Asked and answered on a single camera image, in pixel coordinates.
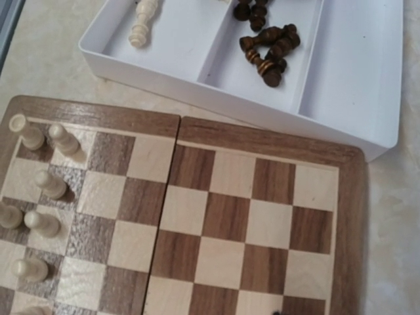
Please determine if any white plastic divided tray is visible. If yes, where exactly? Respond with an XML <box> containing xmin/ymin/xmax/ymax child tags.
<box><xmin>79</xmin><ymin>1</ymin><xmax>404</xmax><ymax>161</ymax></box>

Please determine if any wooden chess board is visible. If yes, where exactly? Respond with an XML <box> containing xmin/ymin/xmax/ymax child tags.
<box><xmin>1</xmin><ymin>96</ymin><xmax>366</xmax><ymax>314</ymax></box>

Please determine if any pile of dark chess pieces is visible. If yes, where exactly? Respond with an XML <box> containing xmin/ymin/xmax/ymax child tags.
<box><xmin>233</xmin><ymin>0</ymin><xmax>301</xmax><ymax>87</ymax></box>

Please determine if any white pawn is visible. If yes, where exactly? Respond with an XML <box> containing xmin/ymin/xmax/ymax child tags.
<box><xmin>49</xmin><ymin>123</ymin><xmax>80</xmax><ymax>157</ymax></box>
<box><xmin>11</xmin><ymin>257</ymin><xmax>49</xmax><ymax>282</ymax></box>
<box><xmin>24</xmin><ymin>211</ymin><xmax>60</xmax><ymax>238</ymax></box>
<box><xmin>9</xmin><ymin>114</ymin><xmax>45</xmax><ymax>150</ymax></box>
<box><xmin>0</xmin><ymin>202</ymin><xmax>23</xmax><ymax>229</ymax></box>
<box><xmin>34</xmin><ymin>170</ymin><xmax>67</xmax><ymax>200</ymax></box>

